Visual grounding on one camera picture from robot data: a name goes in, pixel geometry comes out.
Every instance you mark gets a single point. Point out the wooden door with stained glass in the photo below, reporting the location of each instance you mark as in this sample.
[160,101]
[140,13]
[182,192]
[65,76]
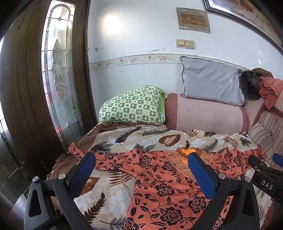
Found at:
[33,88]

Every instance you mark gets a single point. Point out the leaf print blanket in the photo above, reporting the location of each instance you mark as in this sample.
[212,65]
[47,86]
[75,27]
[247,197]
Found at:
[154,138]

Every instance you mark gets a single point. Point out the beige wall switch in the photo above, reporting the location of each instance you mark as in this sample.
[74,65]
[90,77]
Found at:
[189,44]
[180,43]

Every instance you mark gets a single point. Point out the framed wall plaque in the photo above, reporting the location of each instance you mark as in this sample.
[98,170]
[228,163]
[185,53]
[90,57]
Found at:
[192,20]

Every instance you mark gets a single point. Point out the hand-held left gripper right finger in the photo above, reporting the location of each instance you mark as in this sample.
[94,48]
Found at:
[202,171]

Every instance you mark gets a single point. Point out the pink bolster cushion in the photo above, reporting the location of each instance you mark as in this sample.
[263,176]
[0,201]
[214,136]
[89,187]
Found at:
[205,115]

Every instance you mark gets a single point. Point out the plain orange cloth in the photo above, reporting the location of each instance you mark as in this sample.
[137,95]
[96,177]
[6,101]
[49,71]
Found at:
[270,90]

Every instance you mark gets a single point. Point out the green checkered pillow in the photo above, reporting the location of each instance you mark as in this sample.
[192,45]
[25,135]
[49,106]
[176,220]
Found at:
[134,105]

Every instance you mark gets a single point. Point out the dark framed picture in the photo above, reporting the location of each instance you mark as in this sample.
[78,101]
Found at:
[247,15]

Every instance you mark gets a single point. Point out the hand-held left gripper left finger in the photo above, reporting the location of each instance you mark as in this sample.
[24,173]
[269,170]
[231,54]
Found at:
[85,169]

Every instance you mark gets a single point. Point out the orange floral garment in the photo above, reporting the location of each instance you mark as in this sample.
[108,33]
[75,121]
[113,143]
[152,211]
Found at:
[168,177]

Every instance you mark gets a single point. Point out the grey pillow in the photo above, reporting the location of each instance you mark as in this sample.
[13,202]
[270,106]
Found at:
[210,80]

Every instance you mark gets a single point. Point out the striped cushion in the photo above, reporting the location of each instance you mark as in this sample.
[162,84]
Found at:
[266,130]

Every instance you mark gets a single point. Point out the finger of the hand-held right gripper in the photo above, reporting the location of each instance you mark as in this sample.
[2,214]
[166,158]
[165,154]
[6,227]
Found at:
[279,158]
[266,181]

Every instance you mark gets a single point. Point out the dark furry cushion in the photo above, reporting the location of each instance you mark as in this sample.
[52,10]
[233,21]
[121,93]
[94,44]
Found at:
[251,85]

